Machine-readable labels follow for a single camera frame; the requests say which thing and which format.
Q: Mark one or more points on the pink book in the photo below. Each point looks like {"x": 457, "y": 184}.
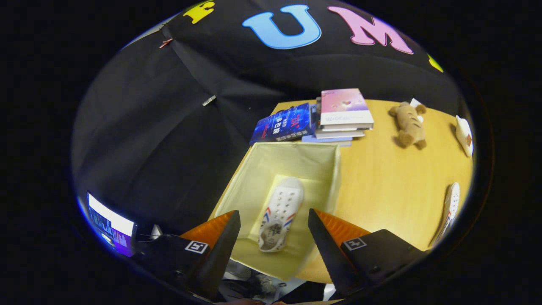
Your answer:
{"x": 345, "y": 106}

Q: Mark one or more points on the brown plush toy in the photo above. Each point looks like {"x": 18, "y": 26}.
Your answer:
{"x": 408, "y": 125}

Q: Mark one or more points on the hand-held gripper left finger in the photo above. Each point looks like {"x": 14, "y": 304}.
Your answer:
{"x": 220, "y": 254}

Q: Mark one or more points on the dark blue book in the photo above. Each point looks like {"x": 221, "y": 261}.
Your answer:
{"x": 283, "y": 125}

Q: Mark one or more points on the pale yellow fabric storage box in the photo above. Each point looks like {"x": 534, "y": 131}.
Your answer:
{"x": 254, "y": 178}

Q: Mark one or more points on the black backdrop cloth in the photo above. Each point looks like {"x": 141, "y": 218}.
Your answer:
{"x": 148, "y": 127}

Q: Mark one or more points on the computer monitor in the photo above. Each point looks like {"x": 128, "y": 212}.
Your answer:
{"x": 112, "y": 226}

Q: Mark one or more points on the white plush toy red label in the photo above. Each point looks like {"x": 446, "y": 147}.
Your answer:
{"x": 463, "y": 135}

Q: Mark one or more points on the silver backdrop clip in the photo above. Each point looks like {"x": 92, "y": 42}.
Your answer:
{"x": 208, "y": 100}

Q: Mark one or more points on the red backdrop clip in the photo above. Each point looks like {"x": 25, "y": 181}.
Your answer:
{"x": 166, "y": 42}

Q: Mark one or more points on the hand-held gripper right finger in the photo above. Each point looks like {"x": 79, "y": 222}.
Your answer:
{"x": 328, "y": 254}

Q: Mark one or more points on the white striped shoe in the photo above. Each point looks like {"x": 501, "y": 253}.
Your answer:
{"x": 281, "y": 203}
{"x": 452, "y": 199}

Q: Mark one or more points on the grey book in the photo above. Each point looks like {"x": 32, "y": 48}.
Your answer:
{"x": 338, "y": 132}

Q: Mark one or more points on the pale blue book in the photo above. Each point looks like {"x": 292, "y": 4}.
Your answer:
{"x": 326, "y": 140}

